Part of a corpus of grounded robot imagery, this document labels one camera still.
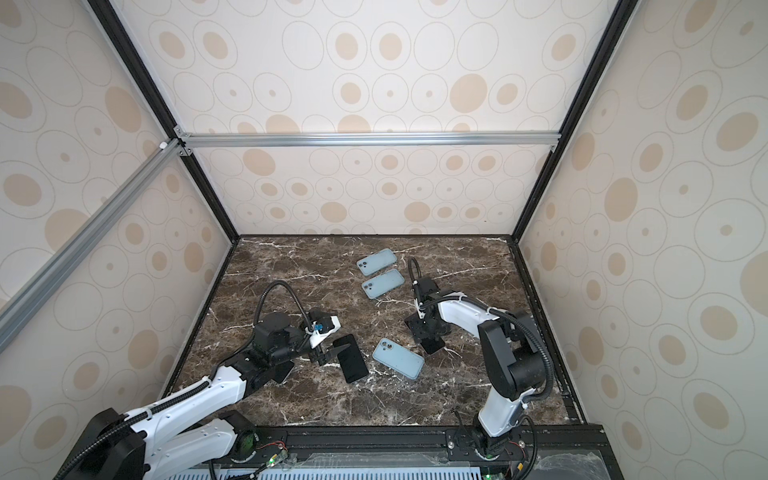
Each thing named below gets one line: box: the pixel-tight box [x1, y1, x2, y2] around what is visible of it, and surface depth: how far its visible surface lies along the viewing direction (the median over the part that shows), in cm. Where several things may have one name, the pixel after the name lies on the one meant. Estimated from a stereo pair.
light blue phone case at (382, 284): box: [361, 268, 405, 300], surface depth 108 cm
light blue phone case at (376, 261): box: [356, 248, 398, 276], surface depth 115 cm
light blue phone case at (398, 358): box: [372, 338, 425, 380], surface depth 91 cm
